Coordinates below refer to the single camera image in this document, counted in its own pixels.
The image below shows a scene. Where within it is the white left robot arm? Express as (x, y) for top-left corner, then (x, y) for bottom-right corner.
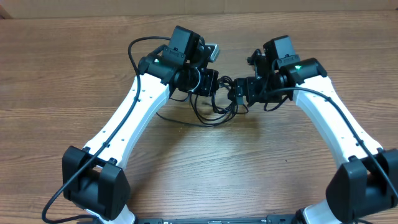
(62, 45), (218, 223)

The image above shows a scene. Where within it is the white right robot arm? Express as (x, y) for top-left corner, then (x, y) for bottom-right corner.
(228, 55), (397, 223)

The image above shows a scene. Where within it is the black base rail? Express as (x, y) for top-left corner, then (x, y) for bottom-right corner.
(134, 215), (302, 224)

